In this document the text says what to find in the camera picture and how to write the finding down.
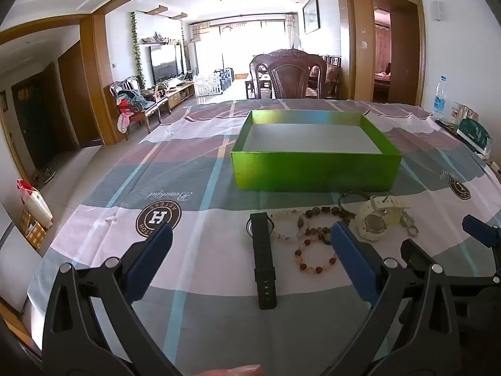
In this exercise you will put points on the wooden chair with clothes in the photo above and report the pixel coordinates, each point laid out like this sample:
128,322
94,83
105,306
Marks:
131,103

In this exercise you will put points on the dark wooden door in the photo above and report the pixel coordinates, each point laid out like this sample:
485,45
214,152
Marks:
31,125

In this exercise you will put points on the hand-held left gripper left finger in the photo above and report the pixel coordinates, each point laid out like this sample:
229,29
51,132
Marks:
150,260

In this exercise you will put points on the white play fence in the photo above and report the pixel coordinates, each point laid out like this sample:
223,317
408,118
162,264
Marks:
211,82

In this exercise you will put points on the black wrist watch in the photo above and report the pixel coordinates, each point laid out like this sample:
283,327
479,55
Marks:
263,258

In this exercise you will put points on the white and red shopping bag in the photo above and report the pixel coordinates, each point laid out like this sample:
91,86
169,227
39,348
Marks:
36,203

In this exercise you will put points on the person's left hand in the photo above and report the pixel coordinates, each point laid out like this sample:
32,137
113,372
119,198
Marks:
231,371

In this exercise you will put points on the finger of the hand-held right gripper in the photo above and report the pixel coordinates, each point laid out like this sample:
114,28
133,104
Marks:
415,252
479,231

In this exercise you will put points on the green ivy garland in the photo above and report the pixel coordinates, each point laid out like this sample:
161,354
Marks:
137,47

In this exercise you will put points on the framed wall picture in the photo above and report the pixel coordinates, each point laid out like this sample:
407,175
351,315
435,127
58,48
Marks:
312,13

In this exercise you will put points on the clear water bottle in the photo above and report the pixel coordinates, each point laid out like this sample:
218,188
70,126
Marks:
440,100

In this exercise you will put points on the wooden television cabinet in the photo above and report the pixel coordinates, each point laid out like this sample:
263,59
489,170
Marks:
178,92

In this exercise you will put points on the carved wooden chair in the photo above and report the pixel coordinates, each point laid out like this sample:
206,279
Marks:
291,78

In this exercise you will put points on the flat screen television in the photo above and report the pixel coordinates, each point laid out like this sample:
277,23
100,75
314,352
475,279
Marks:
166,62

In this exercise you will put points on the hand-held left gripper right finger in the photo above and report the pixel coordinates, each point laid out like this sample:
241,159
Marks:
354,260

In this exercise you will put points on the yellow cardboard box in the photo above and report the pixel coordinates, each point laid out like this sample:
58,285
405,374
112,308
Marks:
33,233

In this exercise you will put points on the white wrist watch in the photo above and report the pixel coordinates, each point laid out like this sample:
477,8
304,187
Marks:
373,223

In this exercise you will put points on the green cardboard box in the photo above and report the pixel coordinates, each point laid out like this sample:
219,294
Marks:
313,170

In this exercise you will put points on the silver metal bangle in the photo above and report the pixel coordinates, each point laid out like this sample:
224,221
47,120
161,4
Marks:
341,201

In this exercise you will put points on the small printed cartons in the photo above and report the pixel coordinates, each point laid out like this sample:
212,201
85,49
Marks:
464,112

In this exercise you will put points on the green gift bag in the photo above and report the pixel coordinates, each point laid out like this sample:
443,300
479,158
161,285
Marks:
474,135

